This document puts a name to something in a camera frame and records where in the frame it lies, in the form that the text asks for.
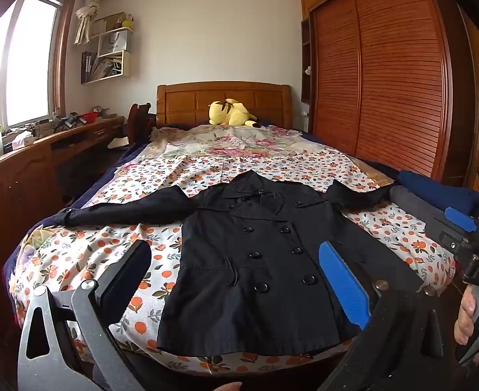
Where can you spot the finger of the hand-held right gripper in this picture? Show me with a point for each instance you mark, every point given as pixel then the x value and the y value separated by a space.
pixel 461 220
pixel 447 234

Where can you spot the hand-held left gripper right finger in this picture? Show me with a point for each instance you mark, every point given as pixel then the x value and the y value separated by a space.
pixel 341 281

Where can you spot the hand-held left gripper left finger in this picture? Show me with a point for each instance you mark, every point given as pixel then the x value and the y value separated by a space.
pixel 129 277

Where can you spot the black double-breasted coat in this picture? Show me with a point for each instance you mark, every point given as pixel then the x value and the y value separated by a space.
pixel 264 277

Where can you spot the folded blue clothes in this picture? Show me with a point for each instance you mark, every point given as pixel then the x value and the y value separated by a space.
pixel 439 191

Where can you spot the folded grey clothes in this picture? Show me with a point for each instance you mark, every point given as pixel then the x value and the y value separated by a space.
pixel 410 203

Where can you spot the person's right hand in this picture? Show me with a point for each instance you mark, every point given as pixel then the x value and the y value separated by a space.
pixel 463 317

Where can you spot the person's left hand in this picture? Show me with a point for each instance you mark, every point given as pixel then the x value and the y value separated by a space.
pixel 229 387

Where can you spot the orange fruit print bed sheet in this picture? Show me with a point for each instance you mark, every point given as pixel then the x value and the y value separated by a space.
pixel 101 252

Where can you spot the wooden desk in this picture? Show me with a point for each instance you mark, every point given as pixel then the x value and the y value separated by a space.
pixel 19 187

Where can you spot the wooden slatted wardrobe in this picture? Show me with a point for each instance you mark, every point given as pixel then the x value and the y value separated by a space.
pixel 386 89

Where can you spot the wooden chair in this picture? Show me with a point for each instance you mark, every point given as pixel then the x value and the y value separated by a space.
pixel 135 120

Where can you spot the black desk gadget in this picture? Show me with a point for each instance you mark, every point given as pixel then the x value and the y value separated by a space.
pixel 66 121

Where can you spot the pink floral blanket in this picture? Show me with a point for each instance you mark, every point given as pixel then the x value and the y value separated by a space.
pixel 231 140

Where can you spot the tissue box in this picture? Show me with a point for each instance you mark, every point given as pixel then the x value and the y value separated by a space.
pixel 21 140

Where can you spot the wooden bed headboard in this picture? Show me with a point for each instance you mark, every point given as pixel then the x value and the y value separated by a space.
pixel 182 102

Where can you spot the yellow plush toy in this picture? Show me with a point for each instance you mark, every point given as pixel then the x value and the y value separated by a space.
pixel 227 112

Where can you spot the black binders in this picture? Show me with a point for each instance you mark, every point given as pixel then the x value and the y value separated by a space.
pixel 87 67

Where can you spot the white paper bag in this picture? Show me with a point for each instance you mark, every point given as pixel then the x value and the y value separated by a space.
pixel 113 42

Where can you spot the window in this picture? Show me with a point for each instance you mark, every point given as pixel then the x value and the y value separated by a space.
pixel 31 61

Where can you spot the tied beige curtain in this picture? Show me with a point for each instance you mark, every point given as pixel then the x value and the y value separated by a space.
pixel 85 16

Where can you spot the cream wall shelf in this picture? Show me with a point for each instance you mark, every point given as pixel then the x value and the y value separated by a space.
pixel 126 63

